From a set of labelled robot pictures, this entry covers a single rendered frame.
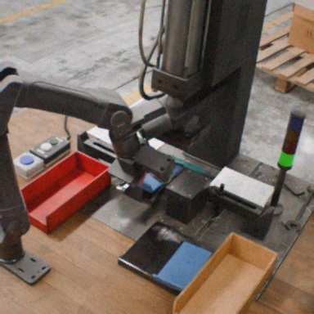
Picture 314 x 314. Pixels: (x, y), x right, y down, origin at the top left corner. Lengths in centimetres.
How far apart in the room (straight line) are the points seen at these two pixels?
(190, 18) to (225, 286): 58
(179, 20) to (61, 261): 59
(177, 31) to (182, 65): 8
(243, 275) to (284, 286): 10
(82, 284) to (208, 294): 27
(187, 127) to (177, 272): 33
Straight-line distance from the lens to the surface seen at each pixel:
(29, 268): 116
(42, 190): 136
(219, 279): 117
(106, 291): 113
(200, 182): 129
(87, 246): 122
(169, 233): 124
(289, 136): 126
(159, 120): 106
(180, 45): 109
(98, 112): 98
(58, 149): 147
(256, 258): 121
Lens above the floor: 177
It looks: 35 degrees down
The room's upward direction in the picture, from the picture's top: 6 degrees clockwise
